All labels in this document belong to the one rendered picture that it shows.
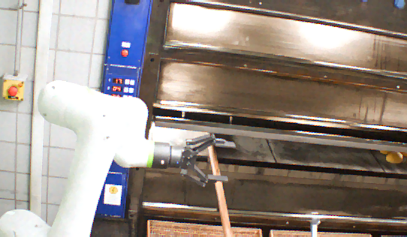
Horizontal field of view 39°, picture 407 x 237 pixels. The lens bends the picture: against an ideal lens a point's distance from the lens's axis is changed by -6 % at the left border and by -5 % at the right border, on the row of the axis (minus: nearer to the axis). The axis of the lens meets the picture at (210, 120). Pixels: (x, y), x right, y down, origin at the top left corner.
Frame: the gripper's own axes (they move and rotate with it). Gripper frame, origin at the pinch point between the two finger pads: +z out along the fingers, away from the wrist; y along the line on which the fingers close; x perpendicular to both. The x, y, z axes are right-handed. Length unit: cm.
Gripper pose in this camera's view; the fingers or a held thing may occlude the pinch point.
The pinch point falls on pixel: (227, 162)
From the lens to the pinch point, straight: 209.8
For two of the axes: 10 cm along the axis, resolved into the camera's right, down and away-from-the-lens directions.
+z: 9.8, 1.1, 1.6
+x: 0.9, 4.3, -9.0
